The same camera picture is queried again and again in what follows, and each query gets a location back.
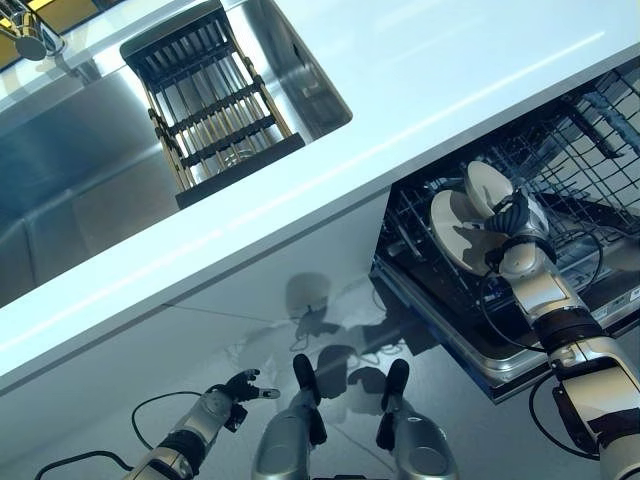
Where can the robot left leg black foot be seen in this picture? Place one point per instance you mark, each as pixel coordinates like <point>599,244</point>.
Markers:
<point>290,440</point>

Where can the robot right leg black foot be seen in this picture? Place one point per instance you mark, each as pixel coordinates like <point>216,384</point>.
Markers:
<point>415,440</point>

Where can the cream ceramic plate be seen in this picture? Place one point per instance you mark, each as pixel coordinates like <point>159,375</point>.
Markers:
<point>457,235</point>
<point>485,192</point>

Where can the black dish drying rack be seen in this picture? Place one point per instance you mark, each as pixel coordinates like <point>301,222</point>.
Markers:
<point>210,115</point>

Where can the robot leg black foot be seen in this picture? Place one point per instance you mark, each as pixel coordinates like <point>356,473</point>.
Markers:
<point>415,440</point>
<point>290,440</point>

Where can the narrow white cabinet door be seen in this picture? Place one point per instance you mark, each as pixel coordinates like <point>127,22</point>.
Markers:
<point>280,270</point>

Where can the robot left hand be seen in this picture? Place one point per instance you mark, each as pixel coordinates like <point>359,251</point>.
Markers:
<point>245,387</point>

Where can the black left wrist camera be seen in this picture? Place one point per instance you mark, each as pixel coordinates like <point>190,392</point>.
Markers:
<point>235,417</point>

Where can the chrome gooseneck kitchen faucet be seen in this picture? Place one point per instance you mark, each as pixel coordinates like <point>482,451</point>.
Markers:
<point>27,37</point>

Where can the wide white cabinet door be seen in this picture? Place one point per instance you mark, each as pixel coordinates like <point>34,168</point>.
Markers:
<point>100,380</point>

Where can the stainless steel sink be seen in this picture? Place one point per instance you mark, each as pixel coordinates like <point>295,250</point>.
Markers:
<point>75,165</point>

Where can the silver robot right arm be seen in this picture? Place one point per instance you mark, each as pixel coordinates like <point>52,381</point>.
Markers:
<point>575,340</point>

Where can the dishwasher door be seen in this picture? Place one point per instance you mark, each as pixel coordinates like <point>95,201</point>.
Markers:
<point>475,340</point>

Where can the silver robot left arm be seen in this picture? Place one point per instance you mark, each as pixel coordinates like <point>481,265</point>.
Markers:
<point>185,440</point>

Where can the dark window frame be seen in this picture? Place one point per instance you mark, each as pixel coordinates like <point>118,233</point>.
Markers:
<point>50,10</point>

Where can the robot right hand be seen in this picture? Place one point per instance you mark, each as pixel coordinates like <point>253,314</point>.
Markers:
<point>515,217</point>

